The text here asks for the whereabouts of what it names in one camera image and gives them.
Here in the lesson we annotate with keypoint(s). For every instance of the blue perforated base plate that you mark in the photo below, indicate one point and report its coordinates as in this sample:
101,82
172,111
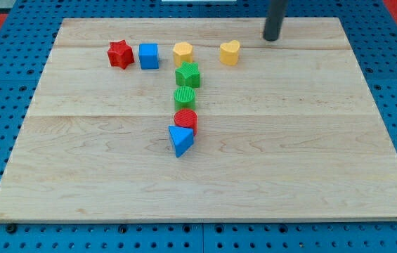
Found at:
26,38

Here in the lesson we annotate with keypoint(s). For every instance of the red star block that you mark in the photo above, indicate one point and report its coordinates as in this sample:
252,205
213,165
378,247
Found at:
120,54

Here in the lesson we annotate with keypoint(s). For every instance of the yellow hexagon block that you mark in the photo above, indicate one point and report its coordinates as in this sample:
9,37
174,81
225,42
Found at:
182,52

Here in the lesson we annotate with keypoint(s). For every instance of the red cylinder block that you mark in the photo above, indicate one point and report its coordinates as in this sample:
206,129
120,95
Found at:
186,118

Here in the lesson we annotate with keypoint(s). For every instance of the green star block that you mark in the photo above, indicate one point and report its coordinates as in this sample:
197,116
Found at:
188,74

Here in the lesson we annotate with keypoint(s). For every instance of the wooden board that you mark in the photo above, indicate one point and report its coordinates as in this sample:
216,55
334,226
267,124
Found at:
291,133

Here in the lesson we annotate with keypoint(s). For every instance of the yellow heart block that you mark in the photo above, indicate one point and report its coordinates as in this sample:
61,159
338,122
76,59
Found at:
229,52

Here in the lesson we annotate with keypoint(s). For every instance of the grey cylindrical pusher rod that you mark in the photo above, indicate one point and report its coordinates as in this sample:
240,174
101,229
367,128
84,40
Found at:
275,15

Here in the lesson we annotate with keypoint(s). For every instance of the blue triangle block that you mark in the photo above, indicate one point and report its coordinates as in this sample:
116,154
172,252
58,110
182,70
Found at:
181,139

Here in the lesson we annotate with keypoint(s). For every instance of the blue cube block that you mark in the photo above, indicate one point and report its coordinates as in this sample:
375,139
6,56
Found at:
148,56

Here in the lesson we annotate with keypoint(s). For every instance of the green cylinder block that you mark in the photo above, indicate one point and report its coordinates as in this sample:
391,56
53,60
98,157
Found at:
184,97

